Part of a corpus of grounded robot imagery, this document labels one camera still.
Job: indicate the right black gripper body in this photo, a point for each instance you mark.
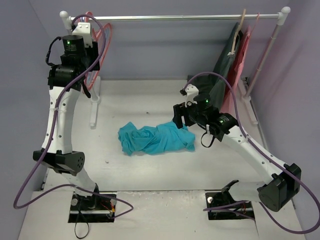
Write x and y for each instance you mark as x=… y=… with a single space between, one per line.
x=178 y=115

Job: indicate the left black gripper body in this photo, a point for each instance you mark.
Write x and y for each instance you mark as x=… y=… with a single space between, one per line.
x=94 y=56

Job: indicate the teal t shirt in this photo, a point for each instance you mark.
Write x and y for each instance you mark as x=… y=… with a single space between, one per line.
x=155 y=140

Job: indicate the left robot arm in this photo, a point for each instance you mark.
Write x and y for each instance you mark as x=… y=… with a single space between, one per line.
x=65 y=81

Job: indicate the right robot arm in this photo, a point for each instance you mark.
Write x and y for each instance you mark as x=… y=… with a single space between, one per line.
x=279 y=182

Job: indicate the pink plastic hanger front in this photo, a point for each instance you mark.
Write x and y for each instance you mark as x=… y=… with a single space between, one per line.
x=100 y=50

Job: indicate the dark green t shirt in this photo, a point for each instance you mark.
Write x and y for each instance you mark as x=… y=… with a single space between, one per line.
x=213 y=85

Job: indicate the pink t shirt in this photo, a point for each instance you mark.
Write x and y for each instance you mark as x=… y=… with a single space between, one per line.
x=235 y=71

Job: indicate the wooden hanger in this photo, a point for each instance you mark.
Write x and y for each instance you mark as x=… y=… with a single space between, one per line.
x=232 y=50

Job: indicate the pink hanger on right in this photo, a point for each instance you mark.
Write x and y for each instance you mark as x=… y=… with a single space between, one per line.
x=256 y=21

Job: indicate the white metal clothes rack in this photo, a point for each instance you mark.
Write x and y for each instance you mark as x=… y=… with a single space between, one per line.
x=245 y=91

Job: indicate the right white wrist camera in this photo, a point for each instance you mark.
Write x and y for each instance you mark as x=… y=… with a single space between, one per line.
x=190 y=91

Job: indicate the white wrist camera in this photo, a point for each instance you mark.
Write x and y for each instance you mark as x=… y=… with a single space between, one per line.
x=84 y=30
x=190 y=91

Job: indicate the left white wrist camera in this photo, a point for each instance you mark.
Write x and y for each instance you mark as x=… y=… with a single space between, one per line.
x=84 y=30

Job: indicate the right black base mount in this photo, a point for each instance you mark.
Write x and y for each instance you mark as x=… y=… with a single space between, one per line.
x=223 y=207

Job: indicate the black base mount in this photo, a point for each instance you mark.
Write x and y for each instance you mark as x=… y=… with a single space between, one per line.
x=91 y=209
x=223 y=207

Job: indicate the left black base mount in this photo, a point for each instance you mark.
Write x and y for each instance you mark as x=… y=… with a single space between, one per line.
x=91 y=209

